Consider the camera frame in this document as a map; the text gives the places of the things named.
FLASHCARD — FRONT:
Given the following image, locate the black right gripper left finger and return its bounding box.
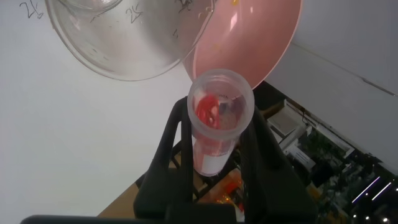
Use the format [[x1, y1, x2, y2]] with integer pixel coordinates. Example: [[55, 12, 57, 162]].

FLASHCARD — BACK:
[[132, 96, 194, 220]]

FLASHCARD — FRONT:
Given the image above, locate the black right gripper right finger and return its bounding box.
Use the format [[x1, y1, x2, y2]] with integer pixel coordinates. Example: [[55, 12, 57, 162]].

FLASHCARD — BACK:
[[239, 105, 320, 224]]

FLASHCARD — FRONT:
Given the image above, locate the test tube with red pigment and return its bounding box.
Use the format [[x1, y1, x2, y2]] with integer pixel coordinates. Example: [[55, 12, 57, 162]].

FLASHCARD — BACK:
[[187, 68, 256, 177]]

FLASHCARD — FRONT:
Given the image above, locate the clear glass beaker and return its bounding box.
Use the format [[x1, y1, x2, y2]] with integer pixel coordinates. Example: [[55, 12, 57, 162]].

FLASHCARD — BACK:
[[45, 0, 217, 82]]

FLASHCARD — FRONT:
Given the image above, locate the pink plastic bowl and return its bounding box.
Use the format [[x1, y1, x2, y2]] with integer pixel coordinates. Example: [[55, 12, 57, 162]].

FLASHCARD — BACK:
[[182, 0, 303, 91]]

